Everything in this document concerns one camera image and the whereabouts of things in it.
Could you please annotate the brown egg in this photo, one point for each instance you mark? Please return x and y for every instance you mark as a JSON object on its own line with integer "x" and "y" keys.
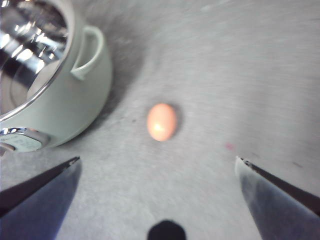
{"x": 162, "y": 122}

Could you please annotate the pale green electric cooking pot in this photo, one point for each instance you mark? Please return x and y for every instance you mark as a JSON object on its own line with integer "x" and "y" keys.
{"x": 75, "y": 105}

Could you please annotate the glass lid with green knob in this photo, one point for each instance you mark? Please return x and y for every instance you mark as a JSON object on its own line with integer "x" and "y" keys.
{"x": 30, "y": 37}

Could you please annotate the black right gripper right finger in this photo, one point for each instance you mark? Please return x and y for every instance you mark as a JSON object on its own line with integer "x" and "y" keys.
{"x": 282, "y": 210}

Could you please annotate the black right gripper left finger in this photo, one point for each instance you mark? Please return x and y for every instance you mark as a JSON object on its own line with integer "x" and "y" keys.
{"x": 35, "y": 207}

